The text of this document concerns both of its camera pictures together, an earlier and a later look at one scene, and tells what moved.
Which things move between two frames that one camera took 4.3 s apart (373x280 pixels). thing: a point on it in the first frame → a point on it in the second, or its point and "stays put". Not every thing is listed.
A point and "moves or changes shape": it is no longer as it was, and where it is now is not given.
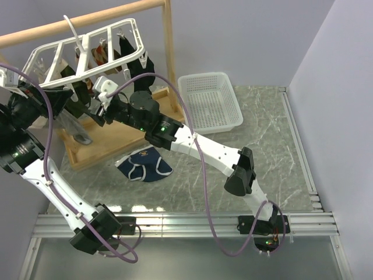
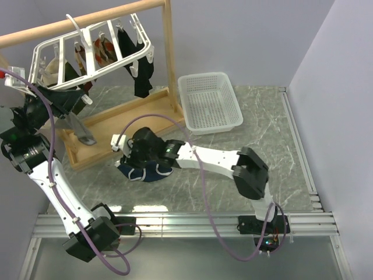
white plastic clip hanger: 76,58 moves or changes shape
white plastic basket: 211,102 stays put
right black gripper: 106,114 → 131,160
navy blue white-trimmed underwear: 144,165 stays put
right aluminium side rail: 316,205 stays put
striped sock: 77,60 → 81,59
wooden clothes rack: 90,139 stays put
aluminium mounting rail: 54,225 stays put
